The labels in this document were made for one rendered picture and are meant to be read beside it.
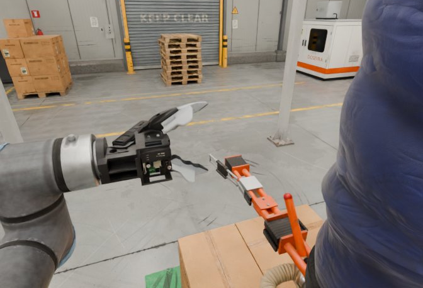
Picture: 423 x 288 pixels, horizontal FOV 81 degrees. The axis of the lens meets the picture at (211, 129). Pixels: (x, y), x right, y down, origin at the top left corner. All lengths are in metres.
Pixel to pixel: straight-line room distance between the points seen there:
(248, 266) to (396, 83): 1.43
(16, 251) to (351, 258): 0.46
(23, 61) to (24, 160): 6.80
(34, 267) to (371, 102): 0.47
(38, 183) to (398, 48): 0.47
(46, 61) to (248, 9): 7.09
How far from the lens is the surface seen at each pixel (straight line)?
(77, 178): 0.43
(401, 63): 0.29
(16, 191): 0.46
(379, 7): 0.33
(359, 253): 0.42
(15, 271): 0.44
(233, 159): 1.01
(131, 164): 0.43
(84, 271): 2.47
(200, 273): 1.59
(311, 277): 0.54
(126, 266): 2.38
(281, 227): 0.77
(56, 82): 7.17
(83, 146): 0.43
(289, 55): 3.67
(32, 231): 0.48
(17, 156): 0.45
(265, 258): 1.67
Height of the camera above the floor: 1.85
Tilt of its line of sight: 25 degrees down
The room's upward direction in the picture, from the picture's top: straight up
